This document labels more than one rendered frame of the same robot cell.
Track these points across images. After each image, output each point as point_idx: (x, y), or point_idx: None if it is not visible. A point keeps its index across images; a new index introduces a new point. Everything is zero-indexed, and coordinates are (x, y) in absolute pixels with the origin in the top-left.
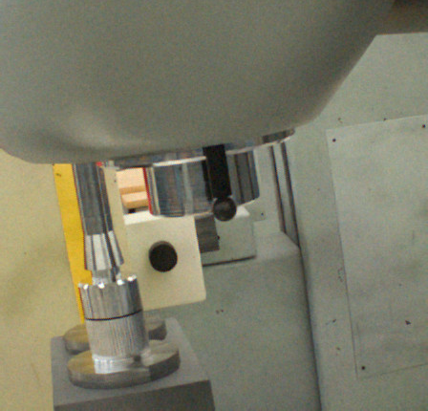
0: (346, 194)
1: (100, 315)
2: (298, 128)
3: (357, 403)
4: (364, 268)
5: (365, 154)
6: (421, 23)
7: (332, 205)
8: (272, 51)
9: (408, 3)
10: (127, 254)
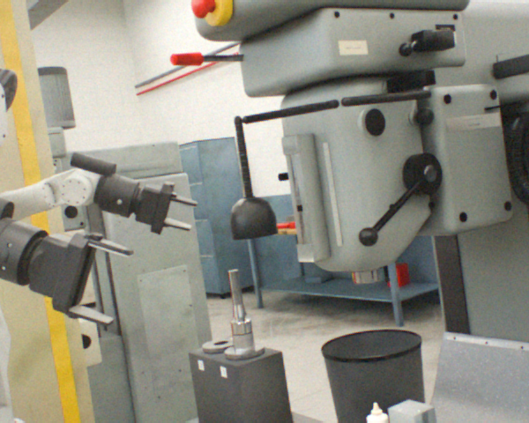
0: (146, 307)
1: (242, 333)
2: (122, 276)
3: (157, 417)
4: (157, 344)
5: (156, 286)
6: None
7: (140, 313)
8: (404, 243)
9: None
10: (80, 339)
